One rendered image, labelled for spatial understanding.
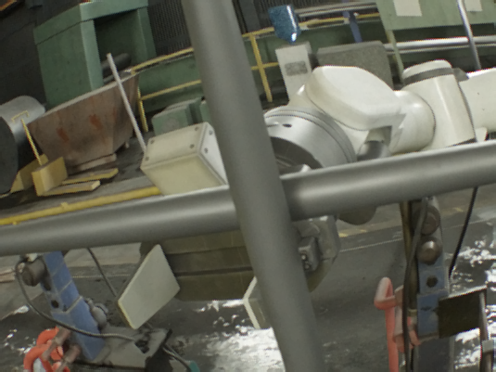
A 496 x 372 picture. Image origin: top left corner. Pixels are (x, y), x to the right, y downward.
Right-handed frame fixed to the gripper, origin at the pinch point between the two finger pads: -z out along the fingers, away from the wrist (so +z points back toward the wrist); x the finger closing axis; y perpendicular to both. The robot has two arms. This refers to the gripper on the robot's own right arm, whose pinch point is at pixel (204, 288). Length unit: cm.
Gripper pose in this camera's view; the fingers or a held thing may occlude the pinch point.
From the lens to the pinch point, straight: 33.0
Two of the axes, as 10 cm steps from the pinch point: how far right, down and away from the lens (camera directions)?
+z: 3.4, -4.2, 8.4
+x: 8.9, -1.6, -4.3
